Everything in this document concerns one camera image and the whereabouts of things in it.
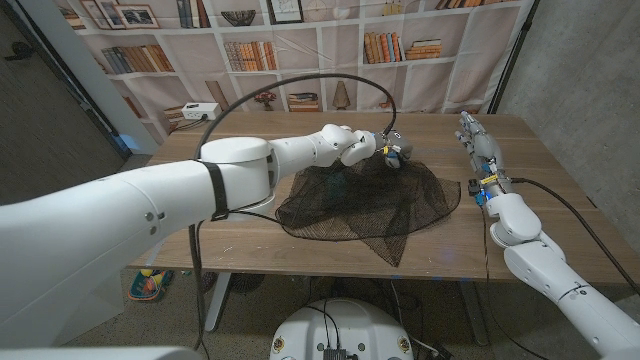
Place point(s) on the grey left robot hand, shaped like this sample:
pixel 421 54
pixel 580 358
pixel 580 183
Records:
pixel 397 145

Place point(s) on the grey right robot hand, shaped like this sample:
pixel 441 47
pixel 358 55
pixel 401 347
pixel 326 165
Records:
pixel 485 150

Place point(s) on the black mesh netting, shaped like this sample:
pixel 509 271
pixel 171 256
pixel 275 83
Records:
pixel 370 210

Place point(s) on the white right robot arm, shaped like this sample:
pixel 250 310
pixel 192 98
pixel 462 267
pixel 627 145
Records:
pixel 545 270

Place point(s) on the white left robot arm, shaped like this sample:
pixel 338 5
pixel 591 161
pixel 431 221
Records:
pixel 125 220

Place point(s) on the black backdrop stand pole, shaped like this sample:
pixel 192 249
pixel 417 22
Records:
pixel 515 55

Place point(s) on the printed bookshelf backdrop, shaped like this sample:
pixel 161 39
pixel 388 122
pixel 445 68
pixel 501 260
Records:
pixel 340 60

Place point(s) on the white table leg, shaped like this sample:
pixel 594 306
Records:
pixel 219 305
pixel 472 315

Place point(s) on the white round robot torso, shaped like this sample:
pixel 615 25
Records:
pixel 345 325

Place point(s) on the white power strip box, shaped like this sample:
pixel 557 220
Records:
pixel 202 111

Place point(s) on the dark ribbed floor object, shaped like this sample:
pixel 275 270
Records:
pixel 208 283

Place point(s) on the colourful shoe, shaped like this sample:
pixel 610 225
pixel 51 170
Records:
pixel 150 286

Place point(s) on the white side cabinet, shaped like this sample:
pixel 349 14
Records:
pixel 95 315

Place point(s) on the dark wood-grain door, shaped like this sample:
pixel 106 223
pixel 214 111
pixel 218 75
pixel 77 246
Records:
pixel 45 125

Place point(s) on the white robot body edge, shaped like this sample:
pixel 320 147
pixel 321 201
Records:
pixel 100 354

